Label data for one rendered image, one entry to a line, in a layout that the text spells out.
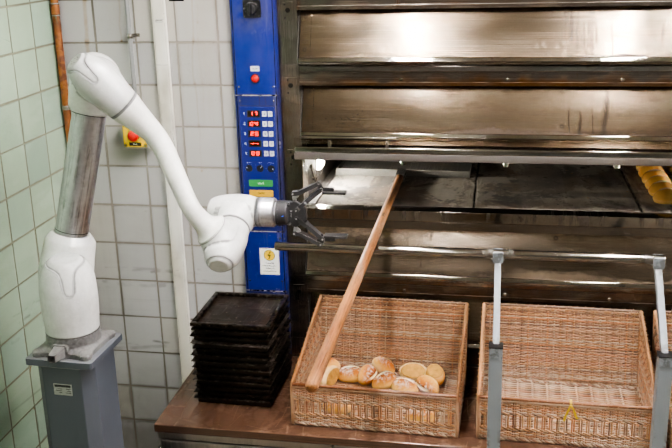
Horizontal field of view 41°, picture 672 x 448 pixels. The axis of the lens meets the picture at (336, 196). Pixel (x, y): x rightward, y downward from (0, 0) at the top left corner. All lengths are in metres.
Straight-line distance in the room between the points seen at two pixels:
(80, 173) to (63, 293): 0.37
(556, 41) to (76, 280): 1.69
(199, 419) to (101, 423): 0.47
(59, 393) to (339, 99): 1.34
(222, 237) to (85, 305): 0.43
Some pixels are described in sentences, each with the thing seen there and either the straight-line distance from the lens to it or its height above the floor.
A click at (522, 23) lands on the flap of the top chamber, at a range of 3.07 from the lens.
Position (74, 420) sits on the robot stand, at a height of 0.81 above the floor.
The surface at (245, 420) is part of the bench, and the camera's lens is 3.10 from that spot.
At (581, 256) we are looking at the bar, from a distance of 2.85.
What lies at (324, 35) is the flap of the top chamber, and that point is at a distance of 3.12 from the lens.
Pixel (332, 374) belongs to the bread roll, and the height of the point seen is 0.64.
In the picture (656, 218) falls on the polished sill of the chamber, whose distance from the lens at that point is 3.23.
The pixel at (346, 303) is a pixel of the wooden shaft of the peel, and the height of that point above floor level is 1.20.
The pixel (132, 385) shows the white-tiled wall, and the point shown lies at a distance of 3.78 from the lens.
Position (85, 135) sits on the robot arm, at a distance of 2.72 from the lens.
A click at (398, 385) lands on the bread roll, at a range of 3.17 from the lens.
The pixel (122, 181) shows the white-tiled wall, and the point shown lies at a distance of 3.45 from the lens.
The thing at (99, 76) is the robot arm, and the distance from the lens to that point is 2.53.
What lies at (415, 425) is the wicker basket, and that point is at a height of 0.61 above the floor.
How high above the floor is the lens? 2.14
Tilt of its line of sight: 16 degrees down
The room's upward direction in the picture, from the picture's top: 2 degrees counter-clockwise
